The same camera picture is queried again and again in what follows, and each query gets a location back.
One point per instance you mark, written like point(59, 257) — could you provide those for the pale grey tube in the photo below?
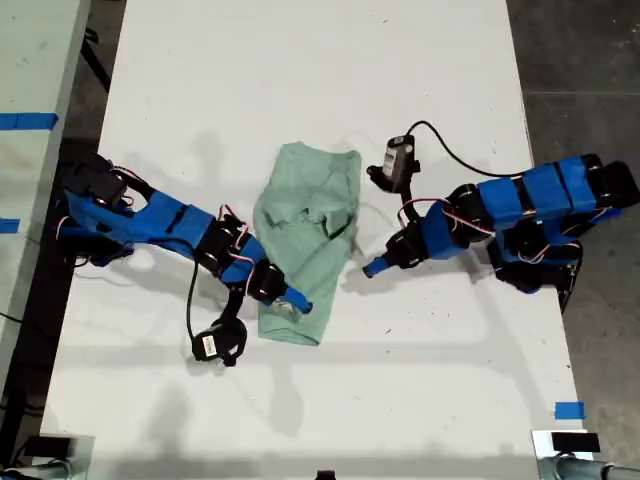
point(580, 471)
point(35, 472)

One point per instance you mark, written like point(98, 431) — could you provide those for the small black box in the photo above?
point(575, 442)
point(47, 446)

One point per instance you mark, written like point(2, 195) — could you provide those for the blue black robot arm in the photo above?
point(165, 225)
point(540, 195)

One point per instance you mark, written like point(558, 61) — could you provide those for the short blue tape strip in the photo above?
point(9, 225)

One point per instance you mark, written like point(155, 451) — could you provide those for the pale side table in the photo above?
point(30, 65)

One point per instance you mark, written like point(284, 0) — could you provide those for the black stand leg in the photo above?
point(97, 60)

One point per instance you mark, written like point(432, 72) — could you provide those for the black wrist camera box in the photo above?
point(400, 156)
point(215, 342)

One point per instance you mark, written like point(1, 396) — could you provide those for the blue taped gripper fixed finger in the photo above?
point(377, 267)
point(297, 300)

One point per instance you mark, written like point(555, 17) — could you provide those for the small black clip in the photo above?
point(325, 475)

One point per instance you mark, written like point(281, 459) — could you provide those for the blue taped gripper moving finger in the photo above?
point(286, 307)

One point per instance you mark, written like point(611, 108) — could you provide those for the square blue tape patch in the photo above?
point(570, 410)

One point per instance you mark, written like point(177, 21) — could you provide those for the black camera stalk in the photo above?
point(232, 305)
point(405, 192)

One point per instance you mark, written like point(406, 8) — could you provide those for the long blue tape strip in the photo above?
point(27, 120)

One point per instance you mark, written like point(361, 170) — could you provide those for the pale green T-shirt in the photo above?
point(305, 240)

